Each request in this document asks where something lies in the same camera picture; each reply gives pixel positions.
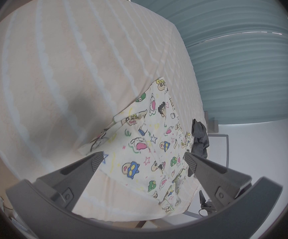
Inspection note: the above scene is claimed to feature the black garment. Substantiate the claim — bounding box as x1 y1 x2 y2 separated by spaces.
188 119 210 177

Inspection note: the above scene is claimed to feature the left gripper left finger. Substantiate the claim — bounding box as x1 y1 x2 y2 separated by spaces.
36 151 104 211

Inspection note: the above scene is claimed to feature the grey bedside table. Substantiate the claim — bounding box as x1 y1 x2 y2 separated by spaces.
204 111 219 134

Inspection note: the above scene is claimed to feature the bed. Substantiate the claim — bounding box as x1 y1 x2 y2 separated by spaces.
0 0 230 221

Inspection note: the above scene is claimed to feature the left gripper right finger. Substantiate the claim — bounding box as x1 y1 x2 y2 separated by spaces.
184 153 252 207

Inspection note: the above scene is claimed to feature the blue-green curtain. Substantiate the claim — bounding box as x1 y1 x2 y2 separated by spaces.
119 0 288 124

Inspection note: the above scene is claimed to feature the white printed garment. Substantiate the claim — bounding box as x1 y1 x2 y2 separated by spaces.
78 77 201 215

